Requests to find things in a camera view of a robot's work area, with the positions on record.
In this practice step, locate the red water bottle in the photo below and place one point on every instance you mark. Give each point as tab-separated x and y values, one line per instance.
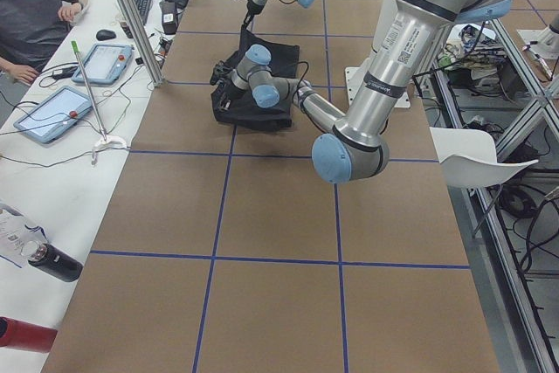
21	335

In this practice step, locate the black graphic t-shirt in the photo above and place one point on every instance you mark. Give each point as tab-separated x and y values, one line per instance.
265	76

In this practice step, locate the black water bottle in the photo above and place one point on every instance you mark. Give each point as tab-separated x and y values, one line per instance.
51	260

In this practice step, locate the white plastic chair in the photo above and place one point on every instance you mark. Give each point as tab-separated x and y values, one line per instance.
469	160

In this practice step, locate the aluminium frame post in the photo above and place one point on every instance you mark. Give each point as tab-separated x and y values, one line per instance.
133	19

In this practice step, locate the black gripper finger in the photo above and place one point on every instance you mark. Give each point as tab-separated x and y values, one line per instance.
247	22

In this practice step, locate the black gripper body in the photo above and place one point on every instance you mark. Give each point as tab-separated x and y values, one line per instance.
227	94
251	8

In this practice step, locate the seated person grey shirt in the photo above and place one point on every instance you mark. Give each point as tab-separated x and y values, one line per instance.
32	31

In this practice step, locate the metal rod green tip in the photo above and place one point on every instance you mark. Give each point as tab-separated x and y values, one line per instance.
106	141

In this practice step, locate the blue teach pendant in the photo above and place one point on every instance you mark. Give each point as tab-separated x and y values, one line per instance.
55	115
105	63

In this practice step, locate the black computer mouse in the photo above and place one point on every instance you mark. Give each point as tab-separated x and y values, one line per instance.
104	35

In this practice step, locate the near blue teach pendant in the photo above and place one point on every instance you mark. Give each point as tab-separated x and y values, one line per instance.
55	115

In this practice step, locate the far blue teach pendant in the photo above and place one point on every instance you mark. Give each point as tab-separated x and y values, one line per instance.
105	63

